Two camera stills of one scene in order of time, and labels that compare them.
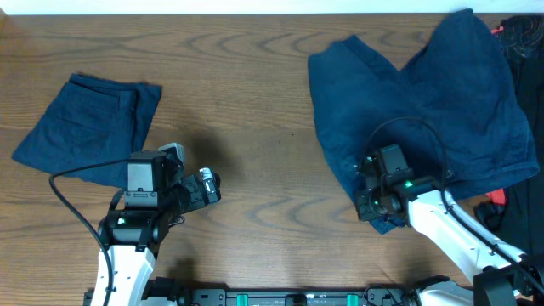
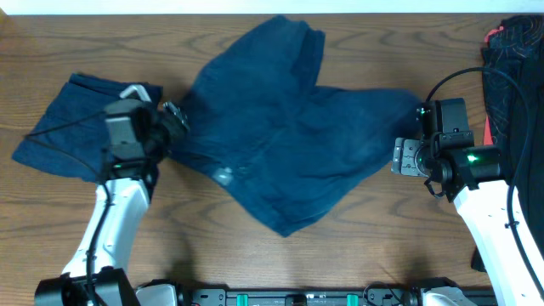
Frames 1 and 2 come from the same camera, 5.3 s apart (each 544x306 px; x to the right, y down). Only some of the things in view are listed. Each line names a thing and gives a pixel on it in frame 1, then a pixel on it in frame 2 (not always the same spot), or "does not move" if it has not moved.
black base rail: (167, 292) does not move
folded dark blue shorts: (89, 121) does not move
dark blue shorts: (453, 107) -> (287, 144)
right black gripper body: (371, 205) -> (414, 157)
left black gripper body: (189, 196) -> (168, 129)
